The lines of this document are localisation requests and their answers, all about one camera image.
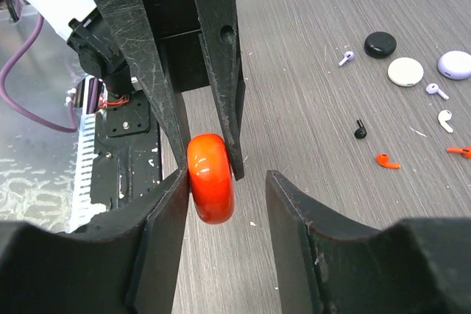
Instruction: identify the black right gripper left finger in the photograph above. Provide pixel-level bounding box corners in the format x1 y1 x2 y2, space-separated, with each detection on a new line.
1 170 188 313

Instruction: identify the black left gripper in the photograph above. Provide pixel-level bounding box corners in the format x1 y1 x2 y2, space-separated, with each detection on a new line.
94 0 245 180

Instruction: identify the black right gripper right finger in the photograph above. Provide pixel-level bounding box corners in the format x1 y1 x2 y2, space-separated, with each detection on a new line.
266 171 470 313

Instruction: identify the orange earbud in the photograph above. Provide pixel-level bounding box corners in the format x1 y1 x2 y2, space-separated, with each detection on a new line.
446 146 471 159
375 154 401 169

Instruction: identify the orange earbud charging case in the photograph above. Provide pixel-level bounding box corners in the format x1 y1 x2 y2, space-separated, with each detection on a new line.
187 133 235 224

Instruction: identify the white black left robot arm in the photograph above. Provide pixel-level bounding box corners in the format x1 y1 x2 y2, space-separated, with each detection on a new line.
27 0 245 179

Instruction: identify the white round charging case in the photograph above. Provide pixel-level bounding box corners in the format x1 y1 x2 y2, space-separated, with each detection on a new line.
387 57 424 88

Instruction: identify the purple round charging case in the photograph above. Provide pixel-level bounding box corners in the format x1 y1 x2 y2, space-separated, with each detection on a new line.
437 51 471 80

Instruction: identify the black round charging case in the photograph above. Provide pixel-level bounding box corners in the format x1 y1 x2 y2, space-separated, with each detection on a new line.
364 32 397 59

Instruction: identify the black earbud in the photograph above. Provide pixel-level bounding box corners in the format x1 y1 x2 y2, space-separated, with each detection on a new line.
354 119 367 139

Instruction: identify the white earbud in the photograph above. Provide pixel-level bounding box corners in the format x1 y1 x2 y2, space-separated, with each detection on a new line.
437 110 453 134

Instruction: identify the purple earbud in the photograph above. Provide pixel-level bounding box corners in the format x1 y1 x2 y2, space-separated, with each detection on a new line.
425 83 449 101
338 51 355 67

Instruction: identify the white slotted cable duct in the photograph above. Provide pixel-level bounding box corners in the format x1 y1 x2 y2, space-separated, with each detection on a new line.
68 114 107 233

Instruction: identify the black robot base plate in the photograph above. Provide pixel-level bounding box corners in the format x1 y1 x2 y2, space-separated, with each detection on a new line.
90 91 163 211

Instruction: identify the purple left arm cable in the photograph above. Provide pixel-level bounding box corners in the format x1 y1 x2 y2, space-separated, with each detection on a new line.
0 14 79 134

